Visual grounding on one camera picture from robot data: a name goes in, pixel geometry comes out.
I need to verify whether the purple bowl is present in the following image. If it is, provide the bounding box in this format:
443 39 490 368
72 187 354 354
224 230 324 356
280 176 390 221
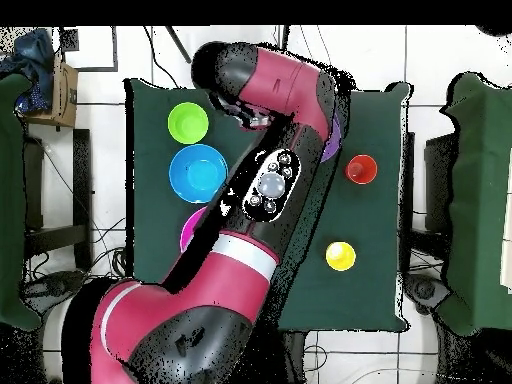
320 113 343 164

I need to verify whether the large blue bowl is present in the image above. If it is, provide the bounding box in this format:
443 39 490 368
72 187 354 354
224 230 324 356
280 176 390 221
168 143 230 204

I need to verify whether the pink bowl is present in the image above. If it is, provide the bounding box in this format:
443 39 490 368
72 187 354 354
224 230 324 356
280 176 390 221
179 205 208 254

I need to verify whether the yellow cup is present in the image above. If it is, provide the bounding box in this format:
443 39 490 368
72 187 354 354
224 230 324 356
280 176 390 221
325 241 357 272

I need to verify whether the green bowl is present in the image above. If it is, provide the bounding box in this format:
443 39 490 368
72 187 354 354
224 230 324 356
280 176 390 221
167 101 210 145

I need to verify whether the orange cup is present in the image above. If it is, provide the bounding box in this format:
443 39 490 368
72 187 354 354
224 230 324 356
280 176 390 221
344 154 378 186

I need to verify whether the dark green table cloth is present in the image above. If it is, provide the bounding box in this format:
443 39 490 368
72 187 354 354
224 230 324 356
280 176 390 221
125 77 413 333

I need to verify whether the cardboard box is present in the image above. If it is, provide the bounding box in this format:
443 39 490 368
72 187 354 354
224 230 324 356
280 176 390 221
23 53 80 129

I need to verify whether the green cloth side table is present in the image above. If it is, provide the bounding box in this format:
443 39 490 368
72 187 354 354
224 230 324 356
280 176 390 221
0 73 43 332
437 72 512 337

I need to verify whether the blue cloth bundle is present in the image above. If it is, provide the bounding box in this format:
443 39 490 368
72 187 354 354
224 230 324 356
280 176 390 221
0 27 56 114

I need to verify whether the black floor cable tangle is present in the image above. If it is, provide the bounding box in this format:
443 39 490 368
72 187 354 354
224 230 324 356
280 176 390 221
23 215 129 305

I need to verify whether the black stool frame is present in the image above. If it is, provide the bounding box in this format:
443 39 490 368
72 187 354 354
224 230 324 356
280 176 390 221
22 128 94 271

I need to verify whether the black pedestal leg with caster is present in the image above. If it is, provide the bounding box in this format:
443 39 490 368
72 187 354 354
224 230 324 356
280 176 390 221
402 271 453 315
21 269 87 307

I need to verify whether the black floor frame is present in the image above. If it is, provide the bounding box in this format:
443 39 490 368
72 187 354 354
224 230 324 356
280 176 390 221
58 25 120 74

